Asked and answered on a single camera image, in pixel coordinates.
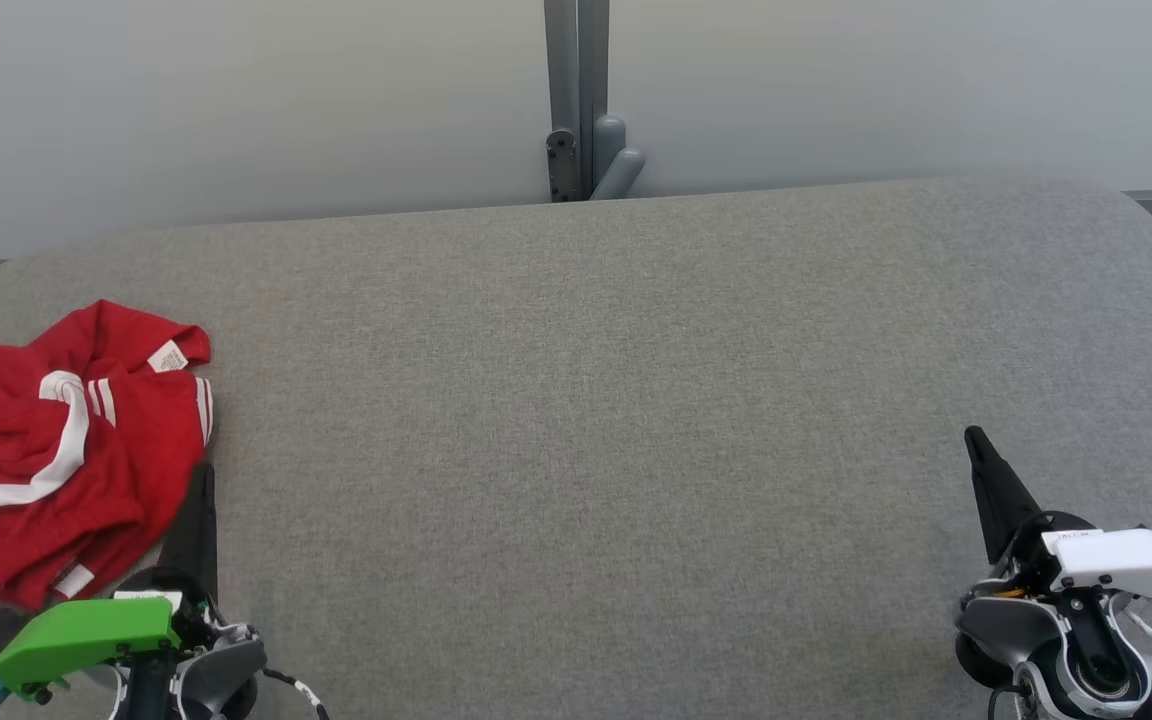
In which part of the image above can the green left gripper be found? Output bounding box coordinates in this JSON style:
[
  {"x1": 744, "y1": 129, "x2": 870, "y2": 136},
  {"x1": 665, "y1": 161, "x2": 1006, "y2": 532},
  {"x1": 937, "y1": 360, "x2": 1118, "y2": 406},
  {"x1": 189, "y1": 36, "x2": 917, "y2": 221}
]
[{"x1": 0, "y1": 461, "x2": 223, "y2": 694}]

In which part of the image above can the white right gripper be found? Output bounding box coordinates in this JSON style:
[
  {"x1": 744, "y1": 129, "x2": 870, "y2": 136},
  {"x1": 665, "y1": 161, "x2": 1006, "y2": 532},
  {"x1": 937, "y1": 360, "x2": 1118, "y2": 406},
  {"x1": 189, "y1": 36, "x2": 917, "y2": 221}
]
[{"x1": 964, "y1": 426, "x2": 1152, "y2": 604}]

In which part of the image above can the red shorts white stripe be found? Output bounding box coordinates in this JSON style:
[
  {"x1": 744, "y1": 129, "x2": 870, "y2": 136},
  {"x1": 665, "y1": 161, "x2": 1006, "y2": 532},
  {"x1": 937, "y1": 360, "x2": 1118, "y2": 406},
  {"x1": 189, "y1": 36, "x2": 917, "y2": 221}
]
[{"x1": 0, "y1": 345, "x2": 192, "y2": 613}]

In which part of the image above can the grey fabric sofa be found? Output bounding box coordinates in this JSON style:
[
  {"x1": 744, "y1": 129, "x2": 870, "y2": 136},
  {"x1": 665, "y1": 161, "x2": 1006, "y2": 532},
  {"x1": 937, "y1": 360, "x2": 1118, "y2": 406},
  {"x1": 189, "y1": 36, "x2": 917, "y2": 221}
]
[{"x1": 0, "y1": 175, "x2": 1152, "y2": 720}]

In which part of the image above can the grey metal partition post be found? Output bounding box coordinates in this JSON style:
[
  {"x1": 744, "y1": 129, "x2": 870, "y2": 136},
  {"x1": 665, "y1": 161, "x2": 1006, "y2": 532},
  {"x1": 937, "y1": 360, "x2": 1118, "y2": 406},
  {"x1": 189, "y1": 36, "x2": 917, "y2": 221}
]
[{"x1": 543, "y1": 0, "x2": 647, "y2": 203}]

